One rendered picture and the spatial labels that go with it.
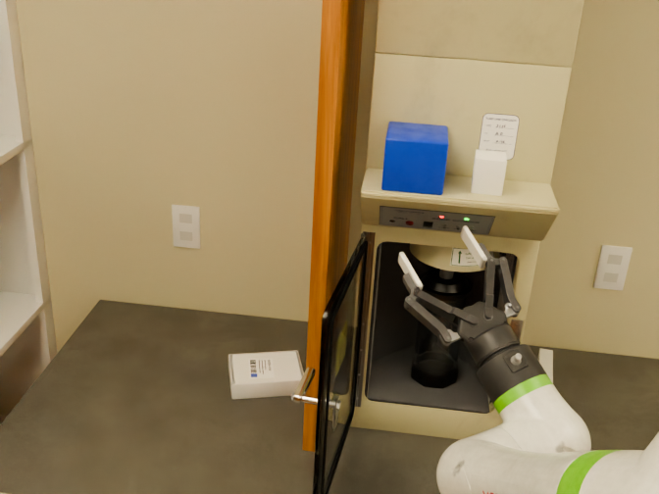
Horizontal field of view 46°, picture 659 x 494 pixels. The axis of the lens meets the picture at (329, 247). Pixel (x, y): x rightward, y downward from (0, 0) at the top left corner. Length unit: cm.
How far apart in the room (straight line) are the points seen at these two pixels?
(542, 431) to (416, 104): 57
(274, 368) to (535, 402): 75
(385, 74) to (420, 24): 10
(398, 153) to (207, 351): 82
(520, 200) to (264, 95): 74
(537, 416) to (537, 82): 54
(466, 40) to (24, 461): 111
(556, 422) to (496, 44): 60
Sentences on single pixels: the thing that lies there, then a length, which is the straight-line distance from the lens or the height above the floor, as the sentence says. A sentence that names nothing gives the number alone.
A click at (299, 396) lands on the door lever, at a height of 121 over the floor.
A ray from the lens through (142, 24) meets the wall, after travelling 187.
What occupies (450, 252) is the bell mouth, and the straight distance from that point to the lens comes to 147.
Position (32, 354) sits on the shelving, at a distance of 234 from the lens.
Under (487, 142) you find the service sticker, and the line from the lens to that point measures 137.
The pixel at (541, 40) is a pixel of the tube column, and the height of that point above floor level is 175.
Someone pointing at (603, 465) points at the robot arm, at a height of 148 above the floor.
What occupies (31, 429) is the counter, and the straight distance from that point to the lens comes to 171.
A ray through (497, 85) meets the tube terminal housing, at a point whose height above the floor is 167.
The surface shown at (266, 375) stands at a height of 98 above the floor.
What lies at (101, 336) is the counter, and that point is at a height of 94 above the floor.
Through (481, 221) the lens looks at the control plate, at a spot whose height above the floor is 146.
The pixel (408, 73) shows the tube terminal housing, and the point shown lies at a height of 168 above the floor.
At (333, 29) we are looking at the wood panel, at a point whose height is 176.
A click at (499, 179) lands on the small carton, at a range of 131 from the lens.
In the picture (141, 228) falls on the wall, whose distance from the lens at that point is 203.
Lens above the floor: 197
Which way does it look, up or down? 26 degrees down
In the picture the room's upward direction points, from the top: 3 degrees clockwise
